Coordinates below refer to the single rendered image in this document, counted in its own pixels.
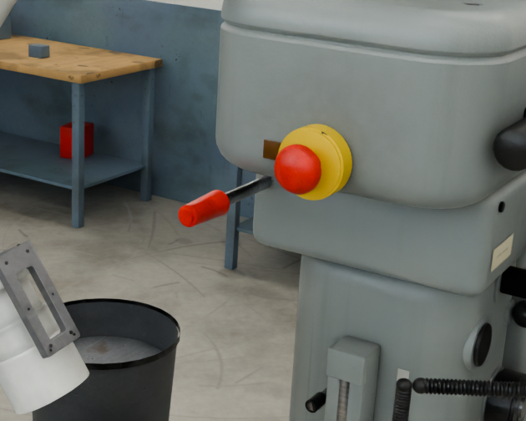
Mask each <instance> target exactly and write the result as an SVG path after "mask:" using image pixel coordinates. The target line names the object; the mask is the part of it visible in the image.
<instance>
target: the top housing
mask: <svg viewBox="0 0 526 421"><path fill-rule="evenodd" d="M221 17H222V18H223V19H224V20H225V21H224V22H223V23H222V24H221V26H220V55H219V73H218V91H217V110H216V127H215V138H216V144H217V146H218V148H219V150H220V153H221V154H222V155H223V156H224V157H225V158H226V159H227V160H228V161H229V162H230V163H231V164H233V165H236V166H238V167H240V168H241V169H243V170H248V171H250V172H254V173H257V174H261V175H268V176H272V177H276V176H275V171H274V165H275V160H270V159H266V158H263V149H264V139H268V140H272V141H276V142H281V143H282V141H283V140H284V138H285V137H286V136H287V135H288V134H289V133H290V132H292V131H294V130H296V129H299V128H302V127H304V126H307V125H309V124H323V125H326V126H328V127H331V128H333V129H334V130H335V131H336V132H338V133H339V134H340V135H341V136H342V137H343V139H344V140H345V141H346V143H347V145H348V147H349V149H350V151H351V155H352V172H351V175H350V177H349V180H348V182H347V183H346V184H345V185H344V186H343V187H342V188H341V189H340V190H339V191H341V192H345V193H349V194H353V195H360V196H364V197H368V198H372V199H376V200H383V201H387V202H392V203H395V204H399V205H407V206H412V207H419V208H429V209H450V208H458V207H463V206H466V205H471V204H475V203H477V202H479V201H481V200H483V199H484V198H485V197H487V196H488V195H490V194H492V193H493V192H494V191H495V190H497V189H498V188H499V187H501V186H502V185H504V184H505V183H507V182H508V181H510V180H511V179H512V178H513V177H515V176H516V175H518V174H519V173H521V172H522V171H524V170H525V169H524V170H520V171H512V170H508V169H505V168H503V167H502V166H501V165H500V164H499V163H498V162H497V160H496V158H495V157H494V153H493V142H494V140H495V138H496V136H497V135H498V134H499V133H500V132H501V131H502V130H503V129H506V128H508V127H509V126H510V125H512V124H514V123H516V122H518V121H520V120H521V119H523V114H524V109H525V108H526V0H224V1H223V4H222V9H221Z"/></svg>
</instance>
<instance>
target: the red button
mask: <svg viewBox="0 0 526 421"><path fill-rule="evenodd" d="M274 171H275V176H276V179H277V181H278V183H279V184H280V186H281V187H282V188H283V189H285V190H287V191H288V192H290V193H292V194H295V195H304V194H306V193H308V192H310V191H312V190H314V189H315V188H316V186H317V185H318V183H319V181H320V179H321V162H320V160H319V158H318V156H317V155H316V154H315V153H314V152H313V151H312V150H311V149H309V148H308V147H306V146H304V145H289V146H286V147H285V148H284V149H282V150H281V151H280V152H279V154H278V155H277V156H276V161H275V165H274Z"/></svg>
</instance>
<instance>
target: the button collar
mask: <svg viewBox="0 0 526 421"><path fill-rule="evenodd" d="M289 145H304V146H306V147H308V148H309V149H311V150H312V151H313V152H314V153H315V154H316V155H317V156H318V158H319V160H320V162H321V179H320V181H319V183H318V185H317V186H316V188H315V189H314V190H312V191H310V192H308V193H306V194H304V195H298V196H300V197H301V198H303V199H307V200H321V199H324V198H326V197H328V196H330V195H332V194H334V193H336V192H338V191H339V190H340V189H341V188H342V187H343V186H344V185H345V184H346V183H347V182H348V180H349V177H350V175H351V172H352V155H351V151H350V149H349V147H348V145H347V143H346V141H345V140H344V139H343V137H342V136H341V135H340V134H339V133H338V132H336V131H335V130H334V129H333V128H331V127H328V126H326V125H323V124H309V125H307V126H304V127H302V128H299V129H296V130H294V131H292V132H290V133H289V134H288V135H287V136H286V137H285V138H284V140H283V141H282V143H281V146H280V148H279V152H280V151H281V150H282V149H284V148H285V147H286V146H289ZM279 152H278V154H279Z"/></svg>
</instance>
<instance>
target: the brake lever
mask: <svg viewBox="0 0 526 421"><path fill-rule="evenodd" d="M273 187H274V177H272V176H268V175H265V176H263V177H261V178H259V179H257V180H253V181H251V182H249V183H247V184H244V185H242V186H239V187H237V188H235V189H233V190H230V191H227V192H225V193H224V192H223V191H221V190H212V191H211V192H210V193H208V194H206V195H203V196H201V197H200V198H198V199H196V200H193V201H191V202H190V203H188V204H186V205H183V206H182V207H180V209H179V214H178V215H179V219H180V222H181V223H182V224H183V225H184V226H187V227H192V226H196V225H198V224H201V223H203V222H206V221H209V220H212V219H214V218H217V217H219V216H223V215H225V214H226V213H227V212H228V210H229V209H230V205H232V204H234V203H236V202H237V201H240V200H243V199H245V198H246V197H249V196H251V195H254V194H256V193H258V192H260V191H262V190H265V189H267V188H271V189H273Z"/></svg>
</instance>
